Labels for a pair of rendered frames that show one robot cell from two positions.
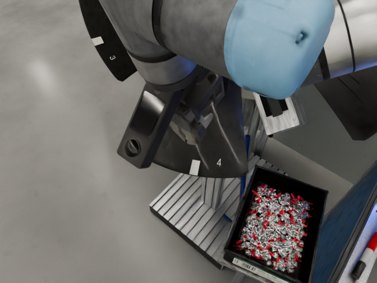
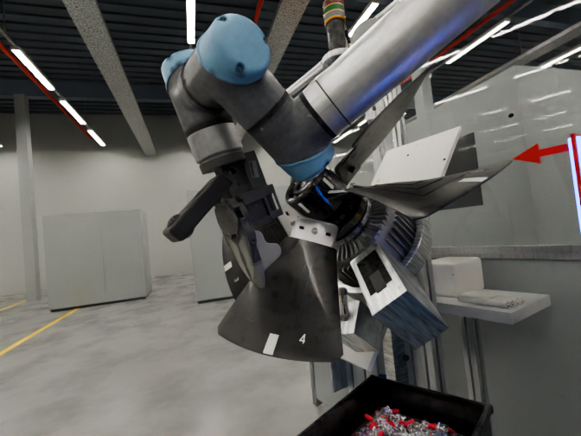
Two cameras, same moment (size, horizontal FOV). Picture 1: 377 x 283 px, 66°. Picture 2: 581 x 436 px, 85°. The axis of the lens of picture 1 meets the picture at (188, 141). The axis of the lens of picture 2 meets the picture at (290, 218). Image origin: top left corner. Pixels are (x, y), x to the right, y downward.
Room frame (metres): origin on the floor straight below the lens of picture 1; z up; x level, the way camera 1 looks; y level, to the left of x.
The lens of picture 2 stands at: (-0.15, -0.22, 1.12)
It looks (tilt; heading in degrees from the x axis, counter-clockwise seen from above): 3 degrees up; 18
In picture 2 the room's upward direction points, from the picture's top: 6 degrees counter-clockwise
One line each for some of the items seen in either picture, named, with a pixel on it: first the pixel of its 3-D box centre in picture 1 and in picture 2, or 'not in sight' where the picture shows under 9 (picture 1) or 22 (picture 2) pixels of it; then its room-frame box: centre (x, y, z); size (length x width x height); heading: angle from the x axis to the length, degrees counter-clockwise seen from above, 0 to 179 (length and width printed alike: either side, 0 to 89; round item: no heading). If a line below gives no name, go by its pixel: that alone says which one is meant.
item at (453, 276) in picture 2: not in sight; (447, 275); (1.06, -0.37, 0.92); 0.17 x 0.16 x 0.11; 140
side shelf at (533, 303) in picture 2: not in sight; (466, 300); (0.99, -0.41, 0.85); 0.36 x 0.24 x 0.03; 50
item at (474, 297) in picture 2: not in sight; (488, 298); (0.89, -0.45, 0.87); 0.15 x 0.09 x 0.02; 45
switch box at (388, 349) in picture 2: not in sight; (398, 347); (0.89, -0.19, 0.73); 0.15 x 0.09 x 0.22; 140
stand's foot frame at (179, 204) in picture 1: (220, 192); not in sight; (0.73, -0.17, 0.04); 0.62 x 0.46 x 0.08; 140
